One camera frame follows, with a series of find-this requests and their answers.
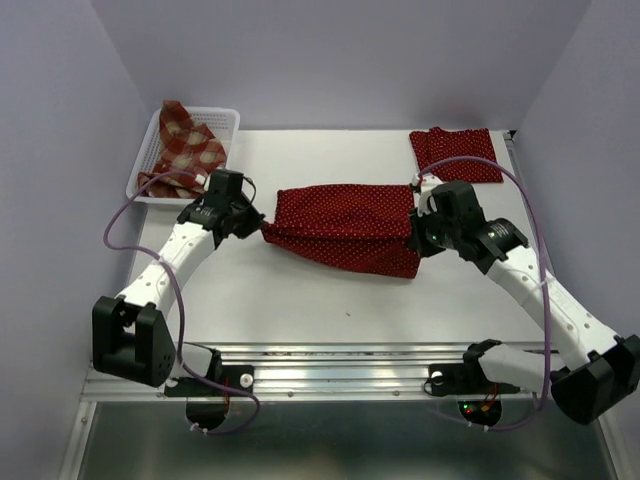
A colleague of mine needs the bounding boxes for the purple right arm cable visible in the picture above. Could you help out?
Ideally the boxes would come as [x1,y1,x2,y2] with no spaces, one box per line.
[417,155,554,435]

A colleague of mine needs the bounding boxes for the red polka dot skirt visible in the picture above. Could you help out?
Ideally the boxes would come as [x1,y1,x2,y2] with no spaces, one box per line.
[409,127,503,184]
[261,184,420,279]

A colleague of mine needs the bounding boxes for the white plastic basket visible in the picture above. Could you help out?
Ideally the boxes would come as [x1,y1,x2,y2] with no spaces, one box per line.
[125,100,240,206]

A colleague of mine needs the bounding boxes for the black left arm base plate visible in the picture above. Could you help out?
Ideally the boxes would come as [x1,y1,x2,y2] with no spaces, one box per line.
[164,364,255,398]

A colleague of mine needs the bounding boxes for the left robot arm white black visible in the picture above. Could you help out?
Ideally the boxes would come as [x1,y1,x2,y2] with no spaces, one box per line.
[91,169,264,394]

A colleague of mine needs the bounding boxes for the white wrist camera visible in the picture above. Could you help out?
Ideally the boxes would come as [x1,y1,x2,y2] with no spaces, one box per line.
[410,174,443,216]
[193,174,211,194]

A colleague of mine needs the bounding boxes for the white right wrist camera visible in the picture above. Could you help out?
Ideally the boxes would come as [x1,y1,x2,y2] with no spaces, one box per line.
[410,174,443,216]

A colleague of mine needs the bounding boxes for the red patterned skirt in basket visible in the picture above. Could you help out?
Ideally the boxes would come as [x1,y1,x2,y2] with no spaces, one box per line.
[137,100,227,200]

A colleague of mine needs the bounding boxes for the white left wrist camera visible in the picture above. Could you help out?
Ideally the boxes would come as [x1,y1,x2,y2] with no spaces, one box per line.
[193,174,211,194]

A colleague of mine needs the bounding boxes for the aluminium rail frame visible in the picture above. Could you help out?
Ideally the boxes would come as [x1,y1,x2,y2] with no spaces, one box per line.
[57,128,629,480]

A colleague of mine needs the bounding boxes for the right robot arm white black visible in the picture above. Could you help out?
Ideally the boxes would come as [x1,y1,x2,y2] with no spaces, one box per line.
[409,176,639,425]

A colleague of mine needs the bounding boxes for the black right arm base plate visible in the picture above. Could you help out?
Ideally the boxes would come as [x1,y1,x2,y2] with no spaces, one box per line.
[422,363,521,398]

